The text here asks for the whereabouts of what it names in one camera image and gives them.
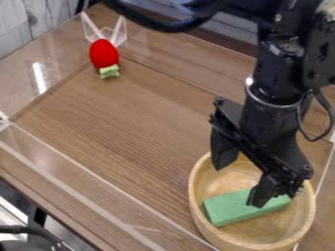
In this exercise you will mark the red plush strawberry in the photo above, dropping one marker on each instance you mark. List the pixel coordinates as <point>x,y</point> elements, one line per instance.
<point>105,58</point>

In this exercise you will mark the clear acrylic corner bracket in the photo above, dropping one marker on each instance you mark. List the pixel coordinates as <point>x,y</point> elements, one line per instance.
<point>114,34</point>

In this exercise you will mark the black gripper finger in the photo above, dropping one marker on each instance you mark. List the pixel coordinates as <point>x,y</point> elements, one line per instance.
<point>266,190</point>
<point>224,149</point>

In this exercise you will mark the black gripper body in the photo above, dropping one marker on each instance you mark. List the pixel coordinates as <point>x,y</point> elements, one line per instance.
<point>265,127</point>

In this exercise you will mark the green rectangular block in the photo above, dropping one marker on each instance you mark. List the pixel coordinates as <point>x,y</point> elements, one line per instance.
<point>228,208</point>

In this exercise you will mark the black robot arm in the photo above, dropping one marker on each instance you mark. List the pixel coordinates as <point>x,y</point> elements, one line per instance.
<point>296,67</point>

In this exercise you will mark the black table leg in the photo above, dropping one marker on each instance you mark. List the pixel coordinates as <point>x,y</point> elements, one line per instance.
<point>39,216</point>

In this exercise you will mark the brown wooden bowl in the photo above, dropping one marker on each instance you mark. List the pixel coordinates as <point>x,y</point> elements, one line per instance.
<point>273,232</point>

